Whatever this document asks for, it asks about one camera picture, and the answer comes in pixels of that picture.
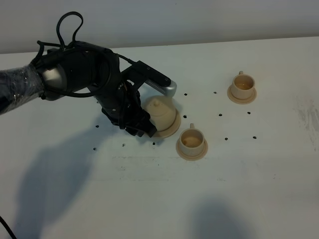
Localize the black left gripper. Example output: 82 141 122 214
96 66 157 137

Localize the beige ceramic teapot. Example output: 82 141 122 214
144 96 176 131

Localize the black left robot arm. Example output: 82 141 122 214
0 42 157 137

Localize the beige teapot saucer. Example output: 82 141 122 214
151 109 181 138

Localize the near beige teacup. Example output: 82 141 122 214
179 123 205 147

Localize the beige teacup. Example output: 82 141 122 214
179 123 205 147
231 71 255 100

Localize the near beige cup saucer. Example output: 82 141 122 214
176 139 208 161

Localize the beige cup saucer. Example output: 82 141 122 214
227 86 257 105
176 139 208 161

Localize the far beige cup saucer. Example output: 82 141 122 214
227 86 257 105

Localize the far beige teacup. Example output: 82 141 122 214
231 71 255 100

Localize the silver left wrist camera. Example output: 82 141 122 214
133 61 177 98

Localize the black left camera cable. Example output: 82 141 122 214
37 11 140 130

